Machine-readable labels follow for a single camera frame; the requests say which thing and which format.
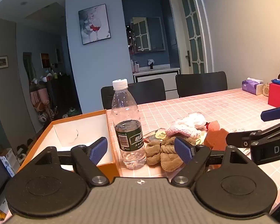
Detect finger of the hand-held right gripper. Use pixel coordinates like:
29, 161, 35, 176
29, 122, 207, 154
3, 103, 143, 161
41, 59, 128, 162
226, 122, 280, 148
261, 105, 280, 122

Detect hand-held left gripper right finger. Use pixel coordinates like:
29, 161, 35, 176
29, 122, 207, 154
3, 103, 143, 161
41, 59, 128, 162
172, 136, 252, 187

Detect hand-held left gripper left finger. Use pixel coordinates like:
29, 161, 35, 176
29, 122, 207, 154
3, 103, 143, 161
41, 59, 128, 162
30, 136, 109, 187

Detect brown fuzzy cloth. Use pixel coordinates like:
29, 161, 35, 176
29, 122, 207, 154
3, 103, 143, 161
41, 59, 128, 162
145, 136, 196, 172

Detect yellow cloth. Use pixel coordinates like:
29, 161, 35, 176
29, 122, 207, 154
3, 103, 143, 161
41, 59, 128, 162
195, 132, 207, 145

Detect orange cardboard box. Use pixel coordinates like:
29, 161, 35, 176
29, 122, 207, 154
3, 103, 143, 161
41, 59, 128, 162
18, 109, 120, 178

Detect plastic snack packet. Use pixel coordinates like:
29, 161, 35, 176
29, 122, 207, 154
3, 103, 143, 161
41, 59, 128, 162
143, 128, 169, 145

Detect red box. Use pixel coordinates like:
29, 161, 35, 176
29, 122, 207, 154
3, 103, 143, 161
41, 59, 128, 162
268, 82, 280, 108

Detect pink white knitted cloth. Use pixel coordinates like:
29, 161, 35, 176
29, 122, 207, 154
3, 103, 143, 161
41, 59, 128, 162
165, 112, 208, 140

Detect orange knitted item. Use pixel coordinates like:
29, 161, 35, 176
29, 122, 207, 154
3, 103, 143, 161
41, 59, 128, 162
204, 121, 229, 168

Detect clear plastic sheet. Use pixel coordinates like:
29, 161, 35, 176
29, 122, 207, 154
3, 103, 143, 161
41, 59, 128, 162
55, 127, 79, 147

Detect purple tissue pack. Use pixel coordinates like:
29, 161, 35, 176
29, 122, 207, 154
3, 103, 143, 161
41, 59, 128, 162
242, 77, 264, 95

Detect pink checkered tablecloth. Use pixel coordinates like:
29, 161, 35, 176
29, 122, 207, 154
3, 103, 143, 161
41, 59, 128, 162
107, 87, 280, 215

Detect light shoes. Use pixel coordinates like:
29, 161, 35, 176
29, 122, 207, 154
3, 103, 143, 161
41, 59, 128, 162
62, 107, 83, 119

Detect clear plastic water bottle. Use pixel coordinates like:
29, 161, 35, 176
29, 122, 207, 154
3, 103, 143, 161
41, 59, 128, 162
111, 78, 147, 170

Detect black chair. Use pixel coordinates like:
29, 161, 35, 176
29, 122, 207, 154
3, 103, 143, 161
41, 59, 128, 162
175, 71, 228, 98
101, 78, 167, 110

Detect dark cabinet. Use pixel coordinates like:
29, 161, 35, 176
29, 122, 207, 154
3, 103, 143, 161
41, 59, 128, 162
47, 73, 72, 112

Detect dark shoes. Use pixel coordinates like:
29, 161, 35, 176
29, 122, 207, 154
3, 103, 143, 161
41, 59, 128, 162
16, 139, 33, 164

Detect rack with pink bags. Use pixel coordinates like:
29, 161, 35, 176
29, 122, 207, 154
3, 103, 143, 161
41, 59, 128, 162
29, 75, 59, 123

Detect white vanity cabinet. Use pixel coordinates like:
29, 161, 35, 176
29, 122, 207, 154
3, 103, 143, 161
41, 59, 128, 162
133, 66, 181, 92

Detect blue white carton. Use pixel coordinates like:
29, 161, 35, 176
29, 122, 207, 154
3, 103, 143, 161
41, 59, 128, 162
0, 148, 16, 178

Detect toiletry bottles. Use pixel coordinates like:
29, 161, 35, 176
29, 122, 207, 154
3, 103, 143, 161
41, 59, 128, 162
130, 59, 140, 73

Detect white glass-panel door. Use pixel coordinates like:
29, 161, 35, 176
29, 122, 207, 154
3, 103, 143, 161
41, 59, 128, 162
169, 0, 213, 74

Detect wine glass painting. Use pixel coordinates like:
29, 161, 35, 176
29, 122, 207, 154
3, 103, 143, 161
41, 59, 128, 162
78, 4, 111, 45

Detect dark orange wall picture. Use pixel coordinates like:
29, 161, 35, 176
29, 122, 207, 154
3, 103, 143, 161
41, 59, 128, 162
41, 53, 49, 69

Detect wavy wall mirror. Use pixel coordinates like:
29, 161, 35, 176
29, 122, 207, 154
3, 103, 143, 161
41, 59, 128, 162
23, 52, 36, 82

